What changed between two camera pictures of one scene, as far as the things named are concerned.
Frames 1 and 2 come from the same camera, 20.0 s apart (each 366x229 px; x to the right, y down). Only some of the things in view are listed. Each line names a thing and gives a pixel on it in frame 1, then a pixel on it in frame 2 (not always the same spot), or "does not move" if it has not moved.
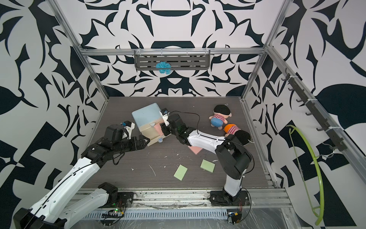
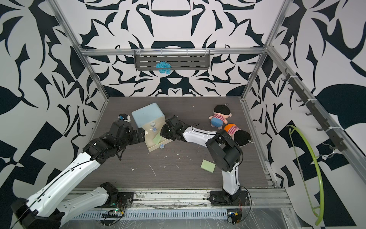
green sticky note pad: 208,165 does not move
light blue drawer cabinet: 149,120 does not move
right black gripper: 164,129 does not move
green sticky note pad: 180,172 to 157,138
